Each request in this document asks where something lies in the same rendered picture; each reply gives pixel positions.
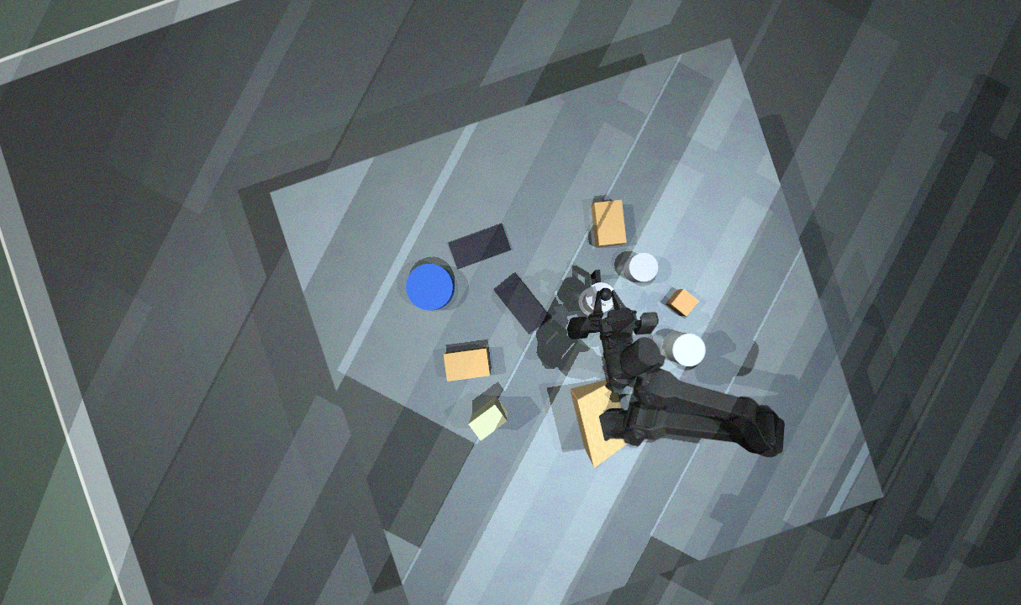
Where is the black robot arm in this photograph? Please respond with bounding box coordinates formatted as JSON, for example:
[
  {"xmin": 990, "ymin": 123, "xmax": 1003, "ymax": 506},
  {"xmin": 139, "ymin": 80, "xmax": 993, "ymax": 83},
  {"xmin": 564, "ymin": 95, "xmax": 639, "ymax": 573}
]
[{"xmin": 598, "ymin": 308, "xmax": 785, "ymax": 457}]

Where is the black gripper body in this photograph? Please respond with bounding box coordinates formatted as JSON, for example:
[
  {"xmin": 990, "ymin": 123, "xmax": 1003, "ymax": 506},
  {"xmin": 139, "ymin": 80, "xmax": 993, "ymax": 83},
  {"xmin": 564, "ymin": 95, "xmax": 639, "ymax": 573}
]
[{"xmin": 567, "ymin": 312, "xmax": 659, "ymax": 358}]

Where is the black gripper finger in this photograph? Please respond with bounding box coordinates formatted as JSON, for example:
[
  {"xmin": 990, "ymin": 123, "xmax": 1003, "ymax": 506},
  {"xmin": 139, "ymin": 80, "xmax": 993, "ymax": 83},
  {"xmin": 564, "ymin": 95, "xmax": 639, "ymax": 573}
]
[
  {"xmin": 612, "ymin": 290, "xmax": 637, "ymax": 313},
  {"xmin": 588, "ymin": 291, "xmax": 604, "ymax": 319}
]

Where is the white rectangular block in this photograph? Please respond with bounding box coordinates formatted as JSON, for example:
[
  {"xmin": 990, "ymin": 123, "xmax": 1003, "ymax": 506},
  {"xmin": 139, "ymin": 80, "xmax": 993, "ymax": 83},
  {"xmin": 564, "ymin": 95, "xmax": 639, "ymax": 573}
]
[{"xmin": 469, "ymin": 396, "xmax": 508, "ymax": 440}]

